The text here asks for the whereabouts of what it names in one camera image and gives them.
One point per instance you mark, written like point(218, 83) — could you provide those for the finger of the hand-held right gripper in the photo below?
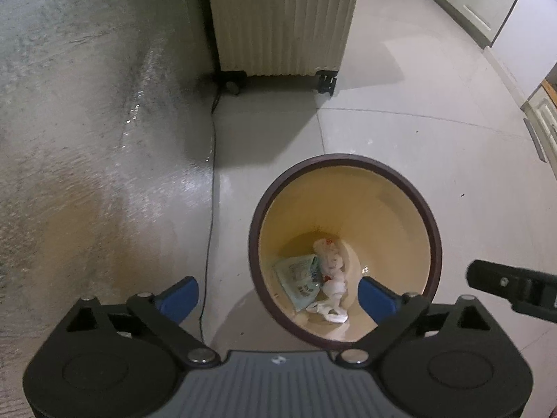
point(522, 287)

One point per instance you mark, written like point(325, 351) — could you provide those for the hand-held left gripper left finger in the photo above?
point(180, 298)

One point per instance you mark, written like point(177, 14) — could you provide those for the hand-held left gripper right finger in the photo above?
point(374, 298)

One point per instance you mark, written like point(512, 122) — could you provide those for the yellow trash can brown rim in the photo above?
point(348, 200)

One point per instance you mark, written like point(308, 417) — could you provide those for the crumpled white wrapper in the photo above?
point(333, 265)

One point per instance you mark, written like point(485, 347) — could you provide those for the green snack packet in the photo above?
point(296, 276)

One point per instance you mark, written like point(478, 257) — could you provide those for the white window seat cabinet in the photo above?
point(546, 117)

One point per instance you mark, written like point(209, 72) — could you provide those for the silver covered table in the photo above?
point(87, 96)

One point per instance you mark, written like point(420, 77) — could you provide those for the cream ribbed suitcase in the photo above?
point(283, 21)

